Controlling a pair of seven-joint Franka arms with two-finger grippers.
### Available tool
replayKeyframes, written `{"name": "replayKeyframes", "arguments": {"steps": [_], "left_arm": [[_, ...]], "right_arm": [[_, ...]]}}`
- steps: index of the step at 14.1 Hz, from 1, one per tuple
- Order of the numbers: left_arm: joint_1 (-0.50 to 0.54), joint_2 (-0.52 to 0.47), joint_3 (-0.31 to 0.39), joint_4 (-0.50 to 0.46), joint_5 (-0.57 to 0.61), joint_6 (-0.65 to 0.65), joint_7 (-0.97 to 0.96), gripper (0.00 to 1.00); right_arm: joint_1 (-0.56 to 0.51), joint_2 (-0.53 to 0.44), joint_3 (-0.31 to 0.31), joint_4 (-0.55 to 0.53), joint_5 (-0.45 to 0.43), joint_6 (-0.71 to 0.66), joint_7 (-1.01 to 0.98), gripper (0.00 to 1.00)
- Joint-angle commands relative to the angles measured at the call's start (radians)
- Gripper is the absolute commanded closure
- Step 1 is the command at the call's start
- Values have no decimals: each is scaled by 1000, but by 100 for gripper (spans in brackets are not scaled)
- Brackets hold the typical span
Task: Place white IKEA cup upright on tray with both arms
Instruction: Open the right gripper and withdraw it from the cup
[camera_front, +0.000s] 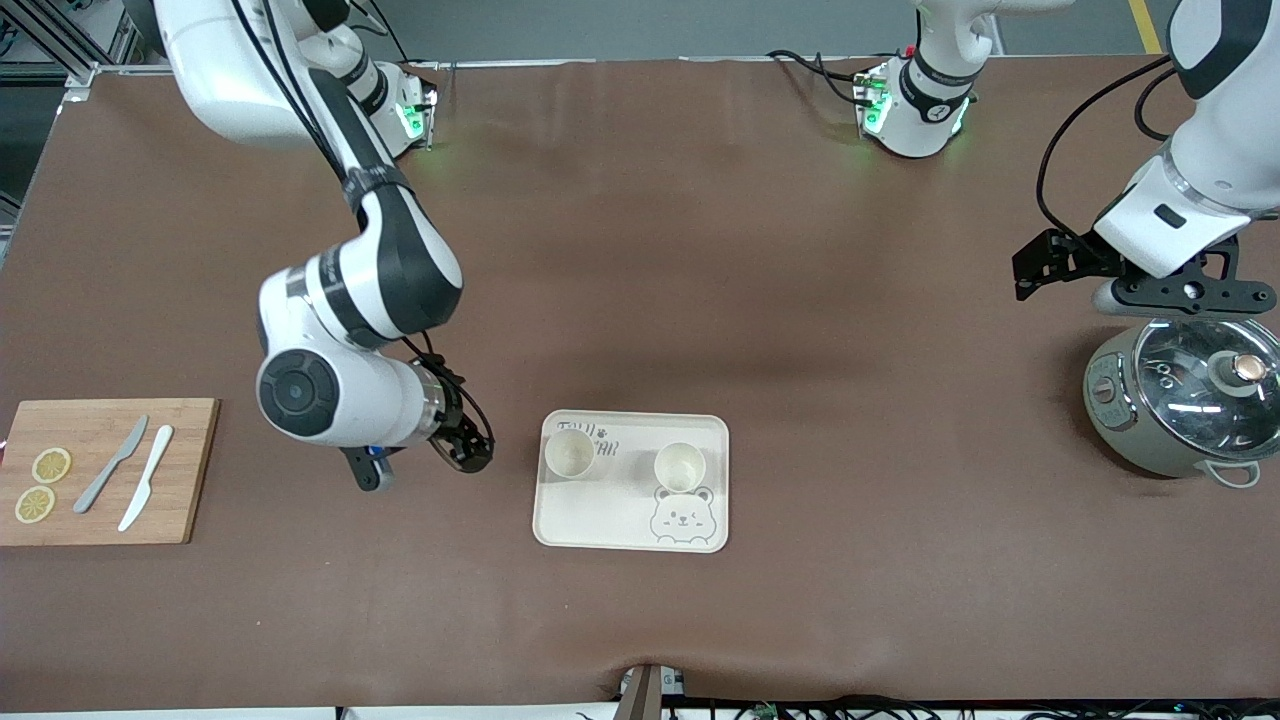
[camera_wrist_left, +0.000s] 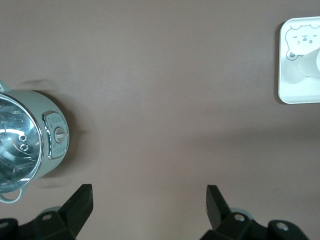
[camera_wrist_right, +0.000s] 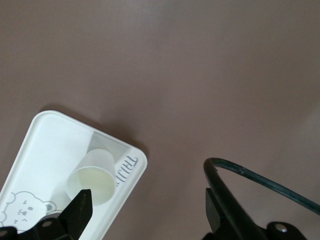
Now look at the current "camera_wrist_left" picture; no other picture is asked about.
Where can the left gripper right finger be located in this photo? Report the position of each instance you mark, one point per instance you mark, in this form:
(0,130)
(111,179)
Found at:
(217,212)

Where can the cream tray with bear print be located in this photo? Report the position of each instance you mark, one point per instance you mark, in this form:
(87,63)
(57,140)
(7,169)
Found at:
(290,87)

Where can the white plastic cup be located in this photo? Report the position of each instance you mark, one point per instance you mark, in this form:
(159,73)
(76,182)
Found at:
(310,65)

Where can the glass pot lid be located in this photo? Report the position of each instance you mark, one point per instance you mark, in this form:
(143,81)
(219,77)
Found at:
(15,140)

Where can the green electric cooking pot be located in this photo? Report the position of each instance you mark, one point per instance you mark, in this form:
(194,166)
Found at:
(50,107)

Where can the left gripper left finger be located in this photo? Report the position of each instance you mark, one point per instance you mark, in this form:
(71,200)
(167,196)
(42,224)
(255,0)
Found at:
(75,212)

